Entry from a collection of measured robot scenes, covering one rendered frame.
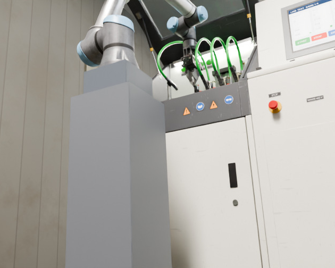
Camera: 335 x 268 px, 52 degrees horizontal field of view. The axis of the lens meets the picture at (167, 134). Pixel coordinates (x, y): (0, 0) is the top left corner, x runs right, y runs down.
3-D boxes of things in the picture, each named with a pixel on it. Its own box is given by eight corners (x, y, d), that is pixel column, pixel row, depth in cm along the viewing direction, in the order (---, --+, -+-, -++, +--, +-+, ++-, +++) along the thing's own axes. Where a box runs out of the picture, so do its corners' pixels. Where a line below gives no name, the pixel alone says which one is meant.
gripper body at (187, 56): (181, 67, 184) (179, 47, 188) (187, 73, 192) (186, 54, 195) (193, 63, 181) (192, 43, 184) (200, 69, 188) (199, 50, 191)
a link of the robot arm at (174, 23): (181, 10, 178) (193, 19, 186) (165, 19, 185) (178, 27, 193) (181, 23, 176) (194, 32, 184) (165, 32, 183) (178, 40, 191)
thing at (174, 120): (123, 141, 173) (122, 111, 177) (128, 142, 177) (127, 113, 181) (241, 116, 144) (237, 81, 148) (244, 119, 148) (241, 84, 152)
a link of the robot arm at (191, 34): (177, 25, 194) (187, 31, 200) (178, 42, 191) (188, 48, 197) (189, 19, 189) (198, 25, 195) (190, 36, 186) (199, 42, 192)
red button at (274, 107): (267, 111, 135) (265, 99, 136) (269, 114, 138) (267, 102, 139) (280, 109, 132) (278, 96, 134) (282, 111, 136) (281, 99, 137)
